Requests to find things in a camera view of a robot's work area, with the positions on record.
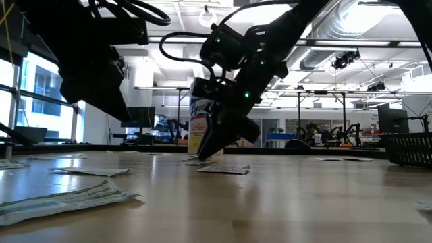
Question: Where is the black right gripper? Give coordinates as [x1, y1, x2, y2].
[192, 43, 290, 161]

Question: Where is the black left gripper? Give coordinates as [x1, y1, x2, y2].
[36, 16, 149, 123]

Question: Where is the yellow Lysol wipes canister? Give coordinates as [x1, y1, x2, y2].
[187, 84, 224, 156]

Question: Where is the black background monitor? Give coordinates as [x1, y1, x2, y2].
[377, 105, 410, 134]
[126, 106, 157, 136]

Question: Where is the blue background table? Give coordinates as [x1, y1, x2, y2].
[265, 132, 295, 141]

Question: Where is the large window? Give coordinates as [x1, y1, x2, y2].
[0, 50, 85, 144]

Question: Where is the dark trapezoid bin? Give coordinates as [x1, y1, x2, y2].
[15, 126, 49, 144]

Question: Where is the dark round chair back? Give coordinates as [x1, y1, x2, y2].
[284, 138, 312, 150]

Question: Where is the black slanted bar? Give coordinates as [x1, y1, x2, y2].
[0, 121, 34, 146]

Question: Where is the green striped bandage packet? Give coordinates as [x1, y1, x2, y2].
[0, 179, 141, 227]
[0, 159, 30, 170]

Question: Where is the black mesh basket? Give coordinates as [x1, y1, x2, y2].
[379, 132, 432, 169]

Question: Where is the black aluminium table frame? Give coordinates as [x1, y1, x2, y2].
[0, 143, 389, 160]

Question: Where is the black looped gripper cable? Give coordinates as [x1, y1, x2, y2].
[88, 0, 172, 27]
[158, 31, 219, 84]

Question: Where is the black background gantry frame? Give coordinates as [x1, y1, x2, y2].
[176, 87, 349, 136]

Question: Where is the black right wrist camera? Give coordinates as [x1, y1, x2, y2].
[199, 22, 252, 72]

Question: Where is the yellow hanging cable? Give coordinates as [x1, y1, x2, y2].
[0, 0, 18, 65]

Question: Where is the grey short post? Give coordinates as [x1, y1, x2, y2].
[2, 141, 15, 160]

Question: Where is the white hanging ring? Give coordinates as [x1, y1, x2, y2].
[198, 5, 218, 28]

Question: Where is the black ceiling camera cluster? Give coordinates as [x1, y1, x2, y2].
[332, 49, 361, 70]
[367, 82, 387, 93]

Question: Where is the silver ceiling air duct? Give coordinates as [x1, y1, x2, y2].
[298, 0, 401, 70]

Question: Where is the long ceiling light rail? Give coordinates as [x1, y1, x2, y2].
[141, 33, 432, 48]

